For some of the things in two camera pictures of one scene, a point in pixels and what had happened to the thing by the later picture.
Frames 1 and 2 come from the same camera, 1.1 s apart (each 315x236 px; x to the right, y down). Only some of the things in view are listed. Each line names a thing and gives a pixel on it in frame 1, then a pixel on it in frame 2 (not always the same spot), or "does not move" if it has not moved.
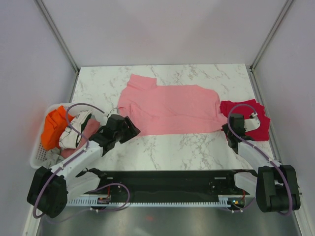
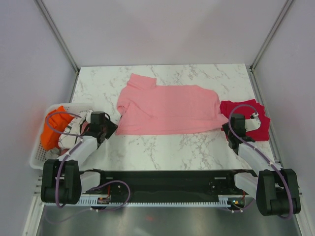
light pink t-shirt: x=170 y=109 does not move
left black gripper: x=131 y=131 -> x=111 y=127
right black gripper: x=225 y=128 does not move
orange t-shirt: x=56 y=123 does not move
